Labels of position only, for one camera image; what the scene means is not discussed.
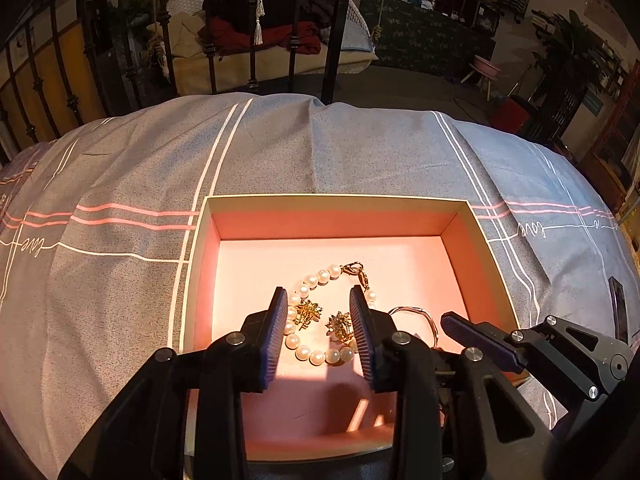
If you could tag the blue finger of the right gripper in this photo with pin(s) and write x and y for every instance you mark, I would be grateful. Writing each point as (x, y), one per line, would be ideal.
(494, 343)

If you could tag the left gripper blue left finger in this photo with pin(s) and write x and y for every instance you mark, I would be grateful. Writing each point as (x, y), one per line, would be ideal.
(264, 331)

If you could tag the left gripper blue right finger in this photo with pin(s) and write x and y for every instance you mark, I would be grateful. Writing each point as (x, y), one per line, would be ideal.
(373, 332)

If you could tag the gold flower brooch cluster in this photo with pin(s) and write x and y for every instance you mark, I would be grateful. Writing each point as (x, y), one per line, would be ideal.
(338, 325)

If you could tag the thin silver bangle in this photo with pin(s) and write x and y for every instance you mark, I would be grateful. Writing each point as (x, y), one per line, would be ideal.
(417, 322)

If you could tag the open pink-lined cardboard box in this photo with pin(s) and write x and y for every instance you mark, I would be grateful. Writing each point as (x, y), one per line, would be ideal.
(414, 258)

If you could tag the black smartphone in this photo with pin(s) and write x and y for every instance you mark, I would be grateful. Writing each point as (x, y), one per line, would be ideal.
(619, 309)

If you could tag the grey striped bed cover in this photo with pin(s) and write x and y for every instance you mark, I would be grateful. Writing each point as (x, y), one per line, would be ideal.
(96, 230)

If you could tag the pink stool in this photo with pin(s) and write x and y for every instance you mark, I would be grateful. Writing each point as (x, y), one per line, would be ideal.
(488, 73)

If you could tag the red cloth on chair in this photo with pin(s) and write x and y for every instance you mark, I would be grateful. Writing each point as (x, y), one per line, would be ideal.
(228, 41)

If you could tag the white wicker hanging chair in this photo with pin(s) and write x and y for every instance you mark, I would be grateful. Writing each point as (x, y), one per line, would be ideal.
(211, 47)

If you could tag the dark green patterned sofa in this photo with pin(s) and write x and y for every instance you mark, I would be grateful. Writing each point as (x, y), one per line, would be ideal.
(424, 41)

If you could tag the black iron bed frame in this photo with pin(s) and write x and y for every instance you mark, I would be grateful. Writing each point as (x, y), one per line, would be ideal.
(71, 61)

